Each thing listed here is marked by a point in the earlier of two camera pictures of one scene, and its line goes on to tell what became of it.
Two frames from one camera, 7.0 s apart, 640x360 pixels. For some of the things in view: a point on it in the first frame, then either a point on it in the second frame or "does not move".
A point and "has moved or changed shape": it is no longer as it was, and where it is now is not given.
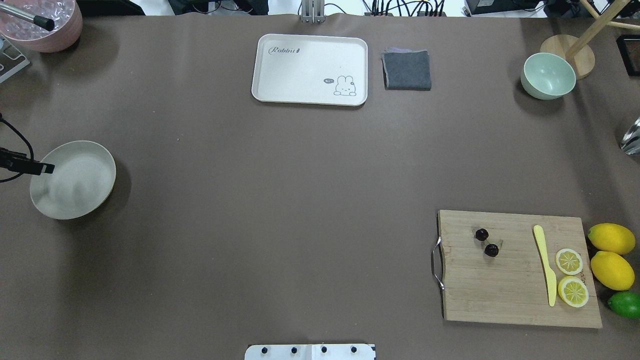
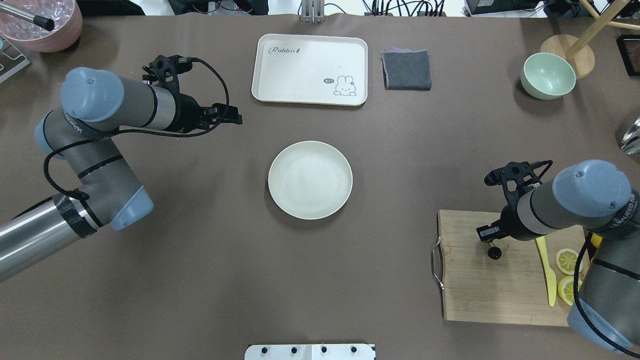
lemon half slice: (568, 261) does not move
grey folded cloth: (406, 68) does not move
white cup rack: (11, 60) does not move
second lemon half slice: (573, 291) does not move
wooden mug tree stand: (580, 50) does not move
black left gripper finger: (36, 168) to (228, 117)
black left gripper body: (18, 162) to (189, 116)
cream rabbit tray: (314, 69) does not move
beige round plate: (84, 178) has moved or changed shape
